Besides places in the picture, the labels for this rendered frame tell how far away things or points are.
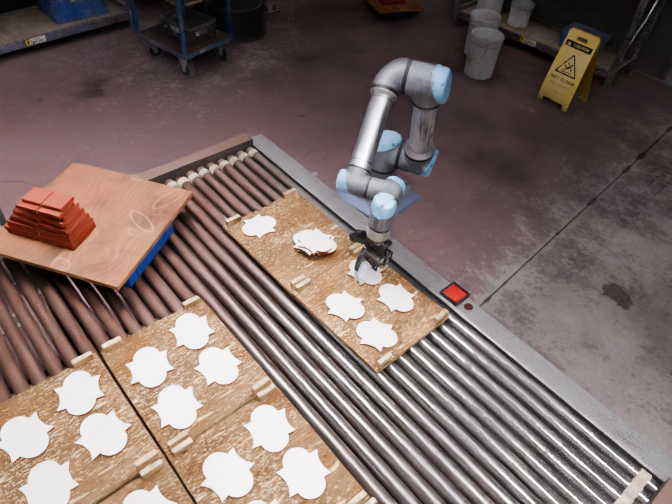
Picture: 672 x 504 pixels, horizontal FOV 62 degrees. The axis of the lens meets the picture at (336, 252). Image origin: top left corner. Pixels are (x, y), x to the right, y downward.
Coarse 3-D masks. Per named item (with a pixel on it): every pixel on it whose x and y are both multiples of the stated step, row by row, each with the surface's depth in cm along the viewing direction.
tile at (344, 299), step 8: (328, 296) 188; (336, 296) 188; (344, 296) 188; (328, 304) 185; (336, 304) 185; (344, 304) 186; (352, 304) 186; (360, 304) 186; (328, 312) 183; (336, 312) 183; (344, 312) 183; (352, 312) 184; (360, 312) 184; (344, 320) 181
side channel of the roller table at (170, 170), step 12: (216, 144) 244; (228, 144) 245; (240, 144) 246; (252, 144) 251; (192, 156) 237; (204, 156) 238; (216, 156) 241; (156, 168) 230; (168, 168) 230; (180, 168) 232; (192, 168) 236; (156, 180) 227
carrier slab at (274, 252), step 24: (288, 216) 216; (312, 216) 217; (240, 240) 205; (264, 240) 206; (288, 240) 207; (336, 240) 209; (264, 264) 197; (288, 264) 198; (312, 264) 199; (336, 264) 200; (288, 288) 190
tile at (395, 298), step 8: (384, 288) 192; (392, 288) 192; (400, 288) 192; (384, 296) 189; (392, 296) 190; (400, 296) 190; (408, 296) 190; (384, 304) 188; (392, 304) 187; (400, 304) 187; (408, 304) 188; (392, 312) 186; (400, 312) 186
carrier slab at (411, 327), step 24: (312, 288) 191; (336, 288) 192; (360, 288) 192; (408, 288) 194; (312, 312) 184; (384, 312) 186; (408, 312) 186; (432, 312) 187; (336, 336) 179; (408, 336) 179
